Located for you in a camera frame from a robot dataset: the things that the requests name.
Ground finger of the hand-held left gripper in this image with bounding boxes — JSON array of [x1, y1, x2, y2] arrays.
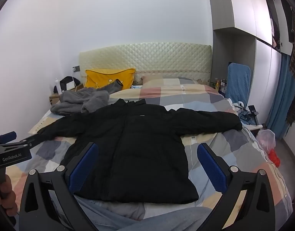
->
[[0, 131, 17, 145], [18, 131, 46, 148]]

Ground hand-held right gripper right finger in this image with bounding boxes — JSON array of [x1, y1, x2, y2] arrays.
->
[[197, 143, 276, 231]]

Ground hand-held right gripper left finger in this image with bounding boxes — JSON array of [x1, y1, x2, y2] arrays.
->
[[19, 142, 100, 231]]

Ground black puffer jacket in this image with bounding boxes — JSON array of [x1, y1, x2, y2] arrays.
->
[[37, 98, 243, 204]]

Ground hanging dark clothes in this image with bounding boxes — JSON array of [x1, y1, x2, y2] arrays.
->
[[269, 17, 283, 51]]

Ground person's left hand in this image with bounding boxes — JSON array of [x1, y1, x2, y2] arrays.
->
[[0, 174, 18, 218]]

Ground wooden nightstand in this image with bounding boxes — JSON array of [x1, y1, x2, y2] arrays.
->
[[49, 93, 62, 105]]

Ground white bedside table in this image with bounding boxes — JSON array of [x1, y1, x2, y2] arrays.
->
[[244, 121, 263, 132]]

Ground grey fleece hoodie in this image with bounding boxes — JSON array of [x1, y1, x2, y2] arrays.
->
[[51, 79, 124, 116]]

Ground clear plastic bag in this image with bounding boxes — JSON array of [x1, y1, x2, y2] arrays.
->
[[256, 129, 276, 156]]

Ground red bag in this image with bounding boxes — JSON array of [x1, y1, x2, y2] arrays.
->
[[268, 148, 282, 168]]

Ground black bag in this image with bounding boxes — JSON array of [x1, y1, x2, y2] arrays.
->
[[59, 76, 81, 93]]

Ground person's legs in jeans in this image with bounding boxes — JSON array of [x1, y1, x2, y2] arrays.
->
[[73, 195, 213, 231]]

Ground black device stand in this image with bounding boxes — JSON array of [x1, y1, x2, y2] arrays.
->
[[248, 105, 260, 126]]

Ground checked pastel blanket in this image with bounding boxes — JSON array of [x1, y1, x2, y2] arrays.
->
[[28, 77, 293, 222]]

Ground row of small bottles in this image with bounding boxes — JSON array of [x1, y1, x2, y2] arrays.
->
[[210, 78, 228, 93]]

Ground blue folded cloth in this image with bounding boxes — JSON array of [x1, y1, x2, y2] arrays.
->
[[226, 63, 251, 104]]

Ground yellow pillow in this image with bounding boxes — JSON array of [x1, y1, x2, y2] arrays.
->
[[85, 69, 136, 89]]

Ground blue curtain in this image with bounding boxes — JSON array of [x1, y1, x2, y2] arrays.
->
[[266, 54, 295, 139]]

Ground cream quilted headboard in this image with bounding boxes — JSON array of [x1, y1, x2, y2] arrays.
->
[[79, 42, 212, 86]]

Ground grey and white wardrobe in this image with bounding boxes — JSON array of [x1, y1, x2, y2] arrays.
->
[[206, 0, 294, 128]]

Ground black cables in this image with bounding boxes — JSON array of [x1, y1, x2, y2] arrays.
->
[[234, 102, 254, 124]]

